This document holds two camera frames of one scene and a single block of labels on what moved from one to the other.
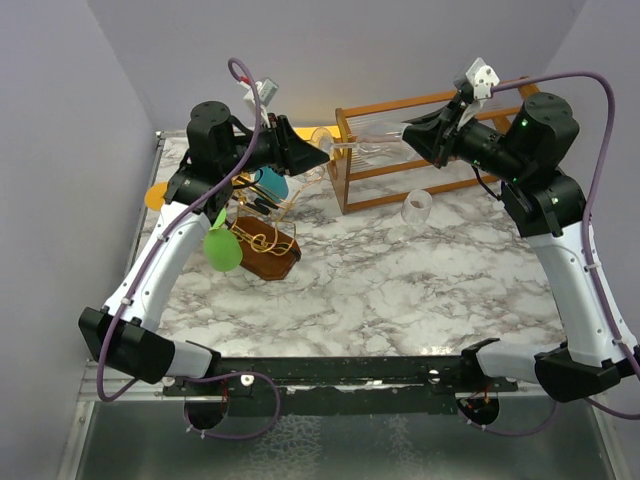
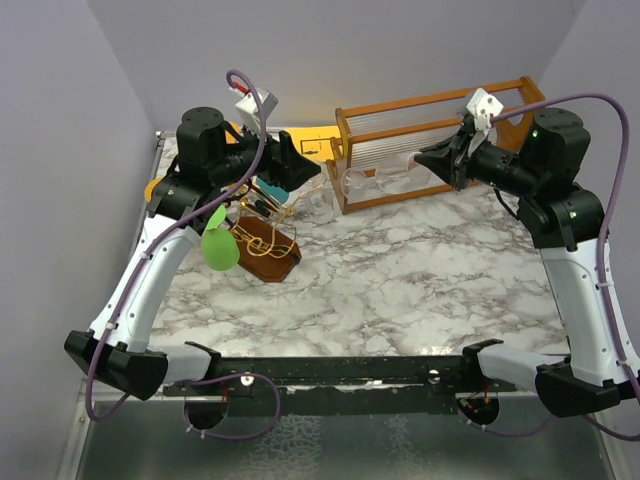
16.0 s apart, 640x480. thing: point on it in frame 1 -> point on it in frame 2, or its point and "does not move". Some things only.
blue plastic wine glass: x=271 y=183 does not move
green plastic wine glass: x=222 y=246 does not move
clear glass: x=385 y=143 -> x=315 y=207
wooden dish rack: x=371 y=161 does not move
